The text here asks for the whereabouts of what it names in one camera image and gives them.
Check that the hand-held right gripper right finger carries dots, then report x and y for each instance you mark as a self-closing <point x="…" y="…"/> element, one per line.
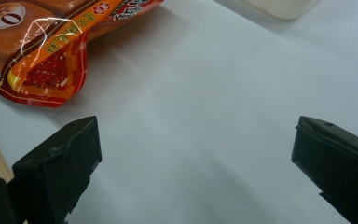
<point x="338" y="165"/>

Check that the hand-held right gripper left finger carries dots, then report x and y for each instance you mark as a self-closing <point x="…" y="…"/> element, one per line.
<point x="59" y="171"/>

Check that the red orange snack packet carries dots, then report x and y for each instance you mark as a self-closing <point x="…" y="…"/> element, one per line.
<point x="49" y="68"/>

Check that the orange packet with round label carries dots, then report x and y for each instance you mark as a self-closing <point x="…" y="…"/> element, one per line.
<point x="9" y="28"/>

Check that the white plastic container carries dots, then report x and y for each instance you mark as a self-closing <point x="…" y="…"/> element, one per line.
<point x="279" y="6"/>

